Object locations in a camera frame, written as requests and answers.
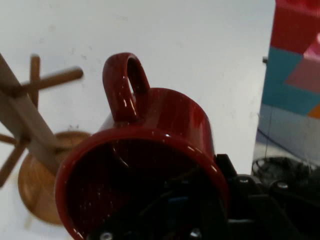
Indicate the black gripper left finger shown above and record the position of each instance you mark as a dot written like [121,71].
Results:
[175,212]

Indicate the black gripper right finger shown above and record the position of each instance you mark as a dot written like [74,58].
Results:
[250,212]

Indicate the red enamel mug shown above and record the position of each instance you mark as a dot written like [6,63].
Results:
[175,120]

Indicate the orange foam floor mat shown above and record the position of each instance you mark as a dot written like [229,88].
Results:
[315,112]

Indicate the pink foam floor mat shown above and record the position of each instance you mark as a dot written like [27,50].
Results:
[306,77]

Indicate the black table edge clamp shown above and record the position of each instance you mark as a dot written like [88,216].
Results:
[264,60]

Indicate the wooden mug tree stand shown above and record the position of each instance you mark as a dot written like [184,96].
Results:
[37,125]

